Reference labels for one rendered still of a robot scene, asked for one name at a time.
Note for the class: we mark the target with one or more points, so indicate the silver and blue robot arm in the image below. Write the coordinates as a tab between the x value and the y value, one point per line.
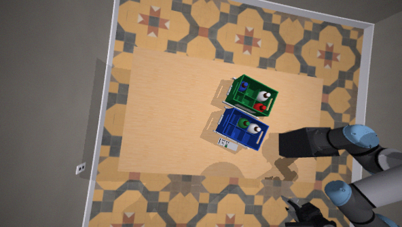
383	187

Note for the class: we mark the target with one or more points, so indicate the red bottle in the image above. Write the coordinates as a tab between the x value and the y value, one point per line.
260	107

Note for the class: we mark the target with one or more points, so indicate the blue bottle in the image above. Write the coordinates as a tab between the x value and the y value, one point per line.
243	86

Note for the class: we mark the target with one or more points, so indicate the blue crate with dividers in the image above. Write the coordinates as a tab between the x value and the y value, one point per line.
228	128

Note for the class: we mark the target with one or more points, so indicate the green crate with dividers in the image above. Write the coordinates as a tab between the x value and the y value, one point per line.
245	100

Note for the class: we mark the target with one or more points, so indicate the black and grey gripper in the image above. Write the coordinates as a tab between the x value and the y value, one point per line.
307	213

